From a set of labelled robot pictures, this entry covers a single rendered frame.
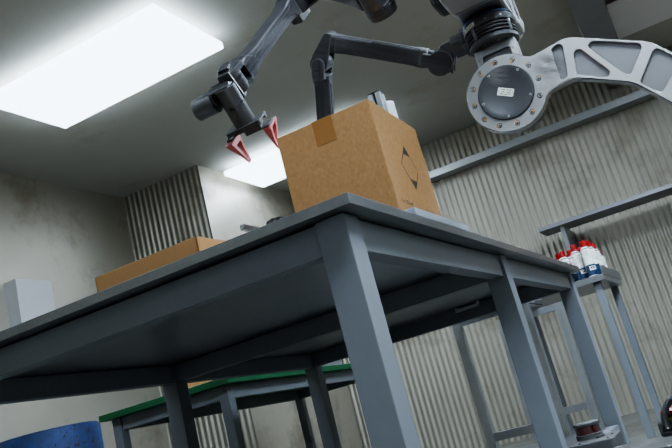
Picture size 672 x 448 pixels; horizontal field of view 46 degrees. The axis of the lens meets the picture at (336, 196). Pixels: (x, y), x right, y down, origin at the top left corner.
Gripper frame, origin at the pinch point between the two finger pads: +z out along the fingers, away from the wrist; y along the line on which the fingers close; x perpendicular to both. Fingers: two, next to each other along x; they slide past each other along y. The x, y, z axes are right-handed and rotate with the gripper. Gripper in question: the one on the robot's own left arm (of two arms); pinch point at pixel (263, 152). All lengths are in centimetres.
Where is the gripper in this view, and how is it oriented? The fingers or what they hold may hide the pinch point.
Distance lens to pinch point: 202.9
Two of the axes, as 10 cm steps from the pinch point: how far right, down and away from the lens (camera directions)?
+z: 4.7, 8.1, 3.5
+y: -8.7, 3.5, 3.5
